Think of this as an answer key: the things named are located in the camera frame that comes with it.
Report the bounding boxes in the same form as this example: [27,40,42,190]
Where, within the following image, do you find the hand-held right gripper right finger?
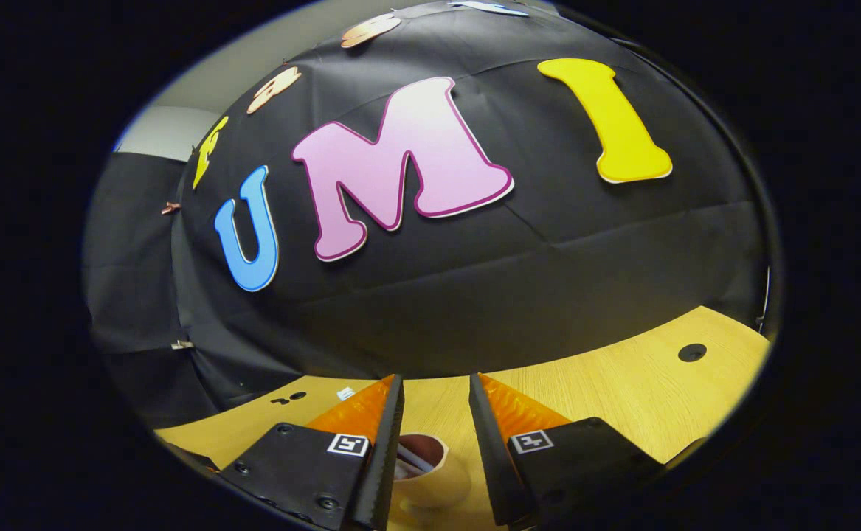
[468,372,665,528]

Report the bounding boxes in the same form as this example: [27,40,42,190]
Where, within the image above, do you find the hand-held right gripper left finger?
[215,373,406,530]

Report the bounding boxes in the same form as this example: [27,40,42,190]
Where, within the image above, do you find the white toothbrush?
[338,387,435,473]

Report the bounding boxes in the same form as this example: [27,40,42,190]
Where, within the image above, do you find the beige cup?
[388,433,473,518]

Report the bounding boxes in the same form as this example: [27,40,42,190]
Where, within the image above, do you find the wooden desktop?
[156,306,772,528]

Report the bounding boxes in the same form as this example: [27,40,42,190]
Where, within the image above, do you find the black backdrop cloth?
[83,0,778,436]

